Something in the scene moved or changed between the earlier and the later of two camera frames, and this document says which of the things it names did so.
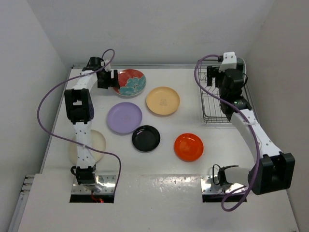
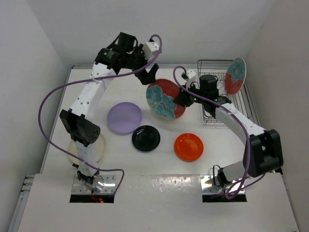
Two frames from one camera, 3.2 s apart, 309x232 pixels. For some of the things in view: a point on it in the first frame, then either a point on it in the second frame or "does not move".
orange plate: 189,147 does not move
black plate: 146,138 does not move
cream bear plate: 97,142 does not move
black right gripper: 213,72 → 183,98
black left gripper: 109,83 → 145,77
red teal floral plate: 132,82 → 160,96
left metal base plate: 108,187 does not move
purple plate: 124,117 does not move
